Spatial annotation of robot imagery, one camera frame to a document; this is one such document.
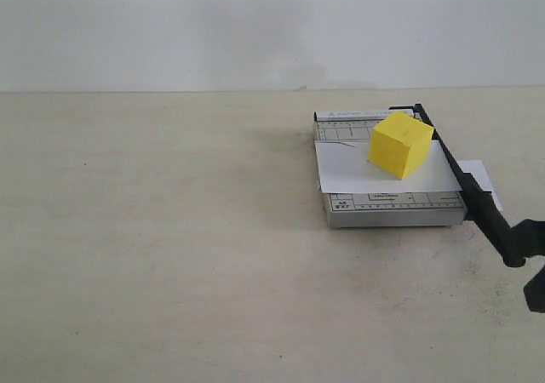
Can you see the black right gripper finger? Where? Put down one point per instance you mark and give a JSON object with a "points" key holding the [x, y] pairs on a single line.
{"points": [[534, 292], [526, 240]]}

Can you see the black cutter blade arm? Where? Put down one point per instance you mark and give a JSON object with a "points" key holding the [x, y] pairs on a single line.
{"points": [[479, 203]]}

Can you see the yellow foam cube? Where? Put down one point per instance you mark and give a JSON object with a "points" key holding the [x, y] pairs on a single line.
{"points": [[399, 144]]}

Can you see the white paper strip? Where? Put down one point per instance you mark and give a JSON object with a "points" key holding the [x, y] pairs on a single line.
{"points": [[343, 168]]}

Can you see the grey metal paper cutter base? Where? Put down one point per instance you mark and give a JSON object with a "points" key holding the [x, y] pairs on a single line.
{"points": [[347, 210]]}

